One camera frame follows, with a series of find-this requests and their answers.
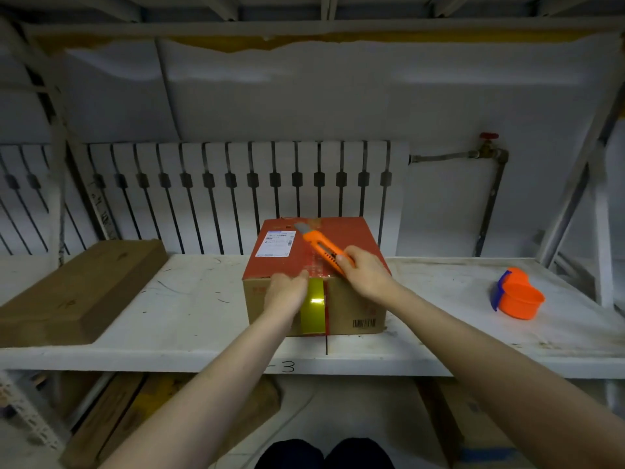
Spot perforated white metal post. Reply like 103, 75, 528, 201
0, 370, 65, 451

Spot person's left hand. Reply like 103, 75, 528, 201
264, 269, 310, 322

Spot metal pipe with red valve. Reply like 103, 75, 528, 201
409, 132, 510, 258

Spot red-topped cardboard box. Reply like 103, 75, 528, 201
242, 217, 392, 338

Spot brown cardboard box under shelf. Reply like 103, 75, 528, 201
60, 372, 282, 469

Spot cardboard box with blue tape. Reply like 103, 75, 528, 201
416, 377, 535, 469

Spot person's right forearm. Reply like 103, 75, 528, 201
383, 286, 625, 469

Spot person's left forearm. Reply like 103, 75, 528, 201
100, 310, 299, 469

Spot white radiator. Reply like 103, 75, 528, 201
0, 140, 410, 257

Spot flat brown cardboard box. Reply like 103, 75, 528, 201
0, 239, 170, 348

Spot orange utility knife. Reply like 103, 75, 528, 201
294, 221, 355, 277

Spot white metal shelving rack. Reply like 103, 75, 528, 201
0, 0, 625, 469

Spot person's right hand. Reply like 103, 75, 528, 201
335, 245, 399, 306

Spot person's dark trousers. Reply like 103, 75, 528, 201
253, 437, 396, 469

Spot orange tape dispenser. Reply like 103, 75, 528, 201
490, 267, 546, 321

